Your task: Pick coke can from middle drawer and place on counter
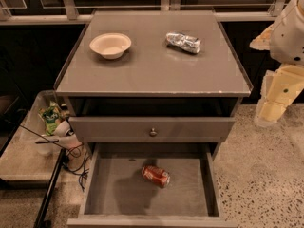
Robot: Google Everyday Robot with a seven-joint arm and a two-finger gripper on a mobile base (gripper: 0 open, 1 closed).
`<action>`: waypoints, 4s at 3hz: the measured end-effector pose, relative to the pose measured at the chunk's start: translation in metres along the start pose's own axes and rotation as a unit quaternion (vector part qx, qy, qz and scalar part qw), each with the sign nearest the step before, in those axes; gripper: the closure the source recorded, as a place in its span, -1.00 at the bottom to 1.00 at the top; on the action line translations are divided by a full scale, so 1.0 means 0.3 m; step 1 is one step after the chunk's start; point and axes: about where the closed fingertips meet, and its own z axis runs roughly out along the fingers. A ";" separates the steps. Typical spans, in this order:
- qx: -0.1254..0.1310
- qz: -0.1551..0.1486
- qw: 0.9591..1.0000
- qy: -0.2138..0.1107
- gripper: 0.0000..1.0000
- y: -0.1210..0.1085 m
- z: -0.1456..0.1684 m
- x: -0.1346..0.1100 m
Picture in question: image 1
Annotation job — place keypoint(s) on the open grey middle drawer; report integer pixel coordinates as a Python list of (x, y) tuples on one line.
[(118, 196)]

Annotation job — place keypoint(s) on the grey drawer cabinet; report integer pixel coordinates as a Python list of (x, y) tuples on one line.
[(152, 79)]

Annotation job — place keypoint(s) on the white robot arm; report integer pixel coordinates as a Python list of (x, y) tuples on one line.
[(284, 39)]

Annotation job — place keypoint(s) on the white paper bowl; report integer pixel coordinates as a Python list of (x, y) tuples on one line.
[(110, 45)]

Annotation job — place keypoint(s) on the round metal drawer knob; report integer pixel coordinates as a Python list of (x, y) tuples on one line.
[(153, 132)]

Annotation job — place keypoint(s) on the crumpled silver chip bag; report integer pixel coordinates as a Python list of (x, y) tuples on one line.
[(185, 42)]

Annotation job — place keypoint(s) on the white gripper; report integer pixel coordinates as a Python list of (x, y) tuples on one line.
[(287, 37)]

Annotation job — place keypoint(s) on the red coke can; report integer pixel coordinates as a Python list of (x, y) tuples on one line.
[(156, 175)]

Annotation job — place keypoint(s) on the white cup in bin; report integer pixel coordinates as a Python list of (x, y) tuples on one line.
[(62, 129)]

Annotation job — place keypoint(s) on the green snack bag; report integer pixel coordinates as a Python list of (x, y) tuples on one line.
[(51, 116)]

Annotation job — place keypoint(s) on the metal window railing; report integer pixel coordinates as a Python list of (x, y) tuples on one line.
[(26, 12)]

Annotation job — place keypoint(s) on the closed grey top drawer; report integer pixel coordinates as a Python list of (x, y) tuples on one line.
[(137, 129)]

